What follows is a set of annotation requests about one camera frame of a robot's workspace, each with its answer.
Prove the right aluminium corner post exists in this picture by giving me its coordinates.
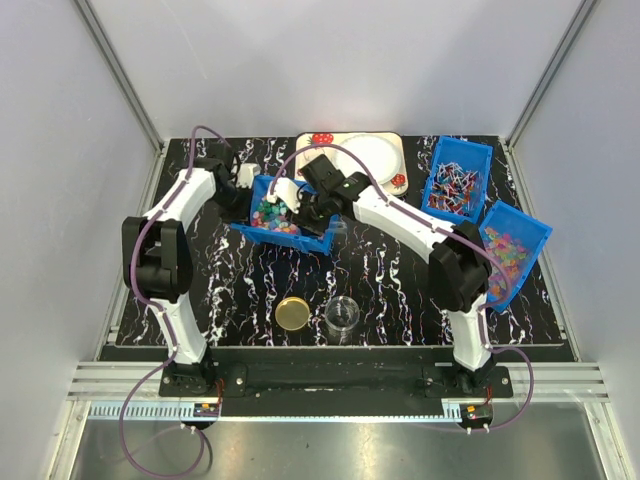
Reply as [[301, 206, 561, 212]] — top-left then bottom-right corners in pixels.
[[504, 0, 599, 151]]

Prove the gold jar lid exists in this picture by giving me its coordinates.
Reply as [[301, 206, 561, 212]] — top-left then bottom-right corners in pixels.
[[275, 296, 310, 331]]

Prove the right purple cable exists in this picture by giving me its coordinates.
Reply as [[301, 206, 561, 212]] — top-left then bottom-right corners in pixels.
[[267, 144, 537, 434]]

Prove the clear plastic scoop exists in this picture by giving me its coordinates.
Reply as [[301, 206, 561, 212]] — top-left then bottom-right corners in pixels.
[[298, 220, 347, 237]]

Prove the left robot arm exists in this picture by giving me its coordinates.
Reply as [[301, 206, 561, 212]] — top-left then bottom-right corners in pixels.
[[121, 158, 260, 396]]

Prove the white plate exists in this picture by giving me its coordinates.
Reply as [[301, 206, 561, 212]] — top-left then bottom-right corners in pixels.
[[333, 134, 402, 184]]

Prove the blue bin of star candies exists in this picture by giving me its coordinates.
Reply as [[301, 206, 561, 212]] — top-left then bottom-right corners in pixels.
[[231, 175, 342, 255]]

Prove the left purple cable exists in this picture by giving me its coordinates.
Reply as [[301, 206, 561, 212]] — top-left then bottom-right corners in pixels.
[[117, 124, 234, 475]]

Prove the clear plastic jar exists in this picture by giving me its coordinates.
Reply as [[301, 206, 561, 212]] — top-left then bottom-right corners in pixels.
[[324, 296, 360, 345]]

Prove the aluminium front rail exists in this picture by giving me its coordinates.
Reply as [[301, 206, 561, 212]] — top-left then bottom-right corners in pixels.
[[67, 362, 610, 423]]

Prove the purple cable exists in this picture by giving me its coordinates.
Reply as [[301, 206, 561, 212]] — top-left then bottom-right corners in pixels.
[[267, 144, 537, 434], [117, 124, 234, 475]]

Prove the strawberry pattern tray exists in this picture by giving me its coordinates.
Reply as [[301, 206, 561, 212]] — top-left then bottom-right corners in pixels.
[[294, 132, 408, 196]]

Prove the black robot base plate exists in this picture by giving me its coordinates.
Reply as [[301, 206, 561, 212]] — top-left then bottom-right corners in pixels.
[[159, 346, 513, 399]]

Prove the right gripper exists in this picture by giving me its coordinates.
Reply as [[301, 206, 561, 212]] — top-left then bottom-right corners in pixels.
[[285, 190, 331, 239]]

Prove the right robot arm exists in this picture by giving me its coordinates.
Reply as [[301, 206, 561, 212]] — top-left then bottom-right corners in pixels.
[[299, 154, 491, 397]]

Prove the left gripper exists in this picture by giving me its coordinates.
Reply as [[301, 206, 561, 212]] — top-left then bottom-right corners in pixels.
[[211, 182, 254, 233]]

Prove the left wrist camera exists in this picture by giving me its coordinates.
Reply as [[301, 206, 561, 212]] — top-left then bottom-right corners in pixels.
[[236, 163, 261, 189]]

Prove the aluminium corner post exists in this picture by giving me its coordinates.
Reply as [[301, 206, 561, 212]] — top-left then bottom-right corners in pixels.
[[71, 0, 164, 152], [504, 0, 599, 151]]

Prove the blue bin of lollipops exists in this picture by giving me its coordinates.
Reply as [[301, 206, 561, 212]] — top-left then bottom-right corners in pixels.
[[421, 136, 493, 224]]

